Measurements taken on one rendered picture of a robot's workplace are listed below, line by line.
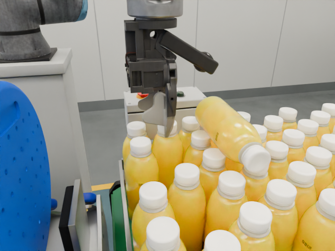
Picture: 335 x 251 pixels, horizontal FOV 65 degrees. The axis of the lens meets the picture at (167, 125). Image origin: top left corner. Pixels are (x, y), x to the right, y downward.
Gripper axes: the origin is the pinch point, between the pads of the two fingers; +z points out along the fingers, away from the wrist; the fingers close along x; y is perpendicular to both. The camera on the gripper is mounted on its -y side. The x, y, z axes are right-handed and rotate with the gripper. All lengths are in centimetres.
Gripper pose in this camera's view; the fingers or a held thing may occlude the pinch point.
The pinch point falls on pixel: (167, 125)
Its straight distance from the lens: 52.4
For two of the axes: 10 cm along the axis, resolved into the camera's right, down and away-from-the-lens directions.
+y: -9.8, 1.0, -2.0
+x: 2.2, 4.4, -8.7
